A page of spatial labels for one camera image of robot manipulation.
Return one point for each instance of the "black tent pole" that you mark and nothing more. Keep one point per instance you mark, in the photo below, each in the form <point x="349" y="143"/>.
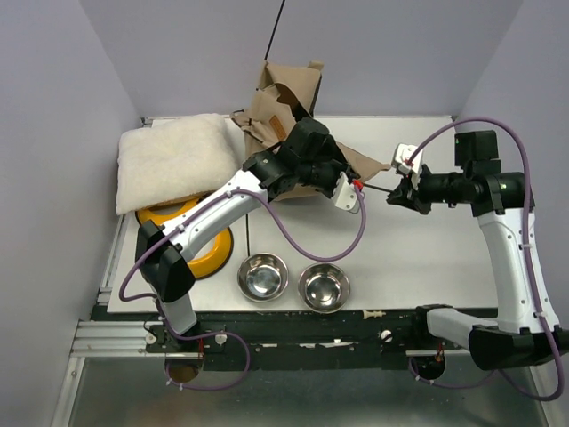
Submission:
<point x="265" y="58"/>
<point x="372" y="187"/>

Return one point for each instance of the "steel pet bowl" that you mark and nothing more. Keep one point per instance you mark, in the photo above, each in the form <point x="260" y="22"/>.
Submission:
<point x="262" y="277"/>
<point x="324" y="288"/>

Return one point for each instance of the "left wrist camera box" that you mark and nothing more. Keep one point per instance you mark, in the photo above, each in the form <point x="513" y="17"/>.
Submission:
<point x="345" y="195"/>

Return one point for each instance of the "aluminium extrusion rail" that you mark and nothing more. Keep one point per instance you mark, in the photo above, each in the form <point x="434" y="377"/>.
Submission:
<point x="115" y="340"/>

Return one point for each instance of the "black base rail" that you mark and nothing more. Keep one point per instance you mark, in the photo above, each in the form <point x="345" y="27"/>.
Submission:
<point x="239" y="354"/>

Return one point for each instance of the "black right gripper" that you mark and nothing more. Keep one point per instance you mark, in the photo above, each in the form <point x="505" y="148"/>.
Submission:
<point x="404" y="194"/>

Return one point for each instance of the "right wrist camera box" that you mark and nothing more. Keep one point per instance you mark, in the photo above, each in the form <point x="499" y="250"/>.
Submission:
<point x="408" y="161"/>

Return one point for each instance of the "left steel pet bowl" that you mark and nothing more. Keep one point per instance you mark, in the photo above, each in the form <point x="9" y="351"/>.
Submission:
<point x="262" y="277"/>

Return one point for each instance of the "right steel pet bowl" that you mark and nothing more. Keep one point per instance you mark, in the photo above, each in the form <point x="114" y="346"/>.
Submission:
<point x="324" y="288"/>

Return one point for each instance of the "white fluffy pet cushion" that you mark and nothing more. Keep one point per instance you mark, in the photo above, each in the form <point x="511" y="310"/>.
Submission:
<point x="173" y="161"/>

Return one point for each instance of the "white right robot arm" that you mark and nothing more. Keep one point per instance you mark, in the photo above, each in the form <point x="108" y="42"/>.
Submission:
<point x="526" y="326"/>

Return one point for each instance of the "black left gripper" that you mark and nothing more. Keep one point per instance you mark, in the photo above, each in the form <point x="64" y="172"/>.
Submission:
<point x="338" y="167"/>

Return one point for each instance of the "white chess piece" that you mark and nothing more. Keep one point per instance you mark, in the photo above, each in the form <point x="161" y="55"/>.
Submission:
<point x="373" y="314"/>

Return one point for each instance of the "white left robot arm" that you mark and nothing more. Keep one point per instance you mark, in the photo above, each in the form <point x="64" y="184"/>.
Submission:
<point x="163" y="251"/>

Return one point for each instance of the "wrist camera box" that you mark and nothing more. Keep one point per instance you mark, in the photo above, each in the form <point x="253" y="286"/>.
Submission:
<point x="345" y="195"/>
<point x="408" y="161"/>

